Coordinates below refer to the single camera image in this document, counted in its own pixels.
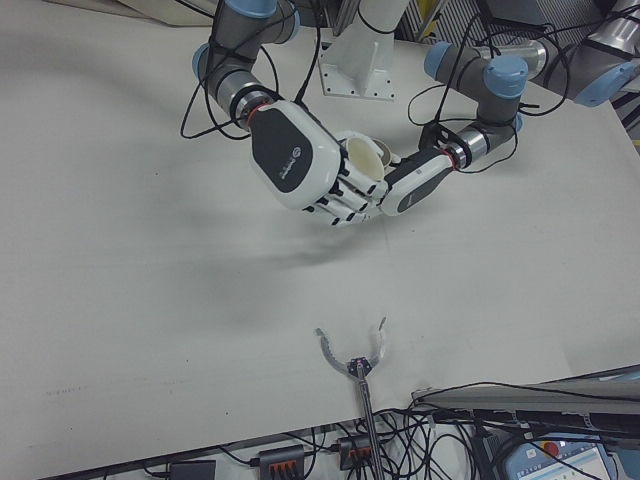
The blue teach pendant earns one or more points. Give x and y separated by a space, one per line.
550 457

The black power adapter box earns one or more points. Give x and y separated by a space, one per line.
192 470

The black orange power strip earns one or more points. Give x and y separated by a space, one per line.
282 457
352 450

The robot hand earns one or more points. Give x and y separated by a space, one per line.
290 155
415 185

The silver claw grabber tool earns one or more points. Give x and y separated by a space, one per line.
364 400

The dark grey box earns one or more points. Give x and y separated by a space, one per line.
537 7

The white pedestal mount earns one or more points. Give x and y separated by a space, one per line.
357 60

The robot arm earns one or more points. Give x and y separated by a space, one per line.
500 75
235 60

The cream paper cup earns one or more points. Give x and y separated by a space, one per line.
362 160
389 148

